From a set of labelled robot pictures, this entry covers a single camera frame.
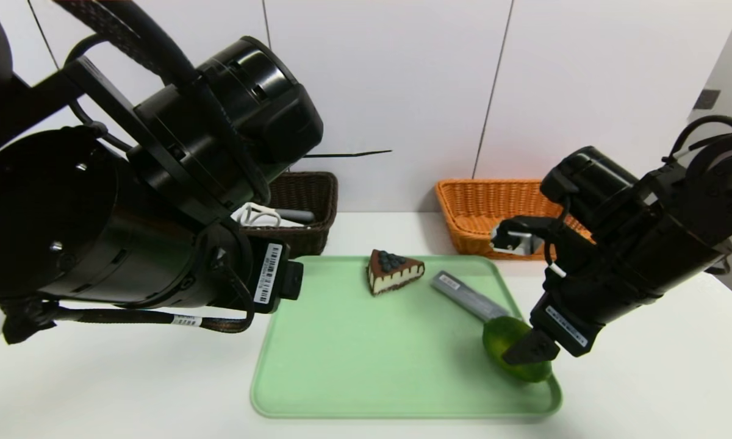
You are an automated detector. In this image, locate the thin black cable tie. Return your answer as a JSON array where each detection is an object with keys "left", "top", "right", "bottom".
[{"left": 305, "top": 149, "right": 393, "bottom": 159}]

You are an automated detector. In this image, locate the dark brown wicker basket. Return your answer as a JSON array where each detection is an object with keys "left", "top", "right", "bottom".
[{"left": 244, "top": 171, "right": 339, "bottom": 258}]

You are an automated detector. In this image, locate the white power strip with cord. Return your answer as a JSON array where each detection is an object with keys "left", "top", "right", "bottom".
[{"left": 231, "top": 202, "right": 306, "bottom": 229}]

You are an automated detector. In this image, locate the black left wrist camera cable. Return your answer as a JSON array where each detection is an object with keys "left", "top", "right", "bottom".
[{"left": 52, "top": 0, "right": 272, "bottom": 205}]

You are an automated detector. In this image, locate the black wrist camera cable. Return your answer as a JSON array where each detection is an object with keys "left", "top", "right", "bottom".
[
  {"left": 542, "top": 194, "right": 573, "bottom": 278},
  {"left": 52, "top": 0, "right": 272, "bottom": 205}
]

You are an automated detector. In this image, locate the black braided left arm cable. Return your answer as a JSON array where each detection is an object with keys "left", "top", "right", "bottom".
[{"left": 0, "top": 244, "right": 257, "bottom": 335}]

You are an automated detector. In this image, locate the orange wicker basket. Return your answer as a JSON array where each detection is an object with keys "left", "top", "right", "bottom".
[{"left": 434, "top": 178, "right": 594, "bottom": 262}]

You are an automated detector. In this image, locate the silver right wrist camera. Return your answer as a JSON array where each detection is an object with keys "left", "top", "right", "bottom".
[{"left": 490, "top": 216, "right": 547, "bottom": 257}]

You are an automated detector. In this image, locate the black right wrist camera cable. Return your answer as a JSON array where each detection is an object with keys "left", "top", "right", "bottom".
[{"left": 542, "top": 194, "right": 573, "bottom": 278}]

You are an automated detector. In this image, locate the light green plastic tray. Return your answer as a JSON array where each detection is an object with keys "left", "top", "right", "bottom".
[{"left": 250, "top": 255, "right": 563, "bottom": 419}]

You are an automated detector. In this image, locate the chocolate blueberry cake slice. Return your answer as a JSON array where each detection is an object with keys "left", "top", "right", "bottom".
[{"left": 366, "top": 249, "right": 426, "bottom": 296}]

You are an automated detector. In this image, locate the green lime fruit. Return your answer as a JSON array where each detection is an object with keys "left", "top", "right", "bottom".
[{"left": 482, "top": 315, "right": 553, "bottom": 384}]

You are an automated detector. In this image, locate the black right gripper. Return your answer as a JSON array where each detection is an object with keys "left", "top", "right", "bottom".
[{"left": 503, "top": 259, "right": 661, "bottom": 366}]

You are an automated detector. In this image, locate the grey pencil lead case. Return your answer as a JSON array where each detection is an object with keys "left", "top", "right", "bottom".
[{"left": 431, "top": 271, "right": 511, "bottom": 323}]

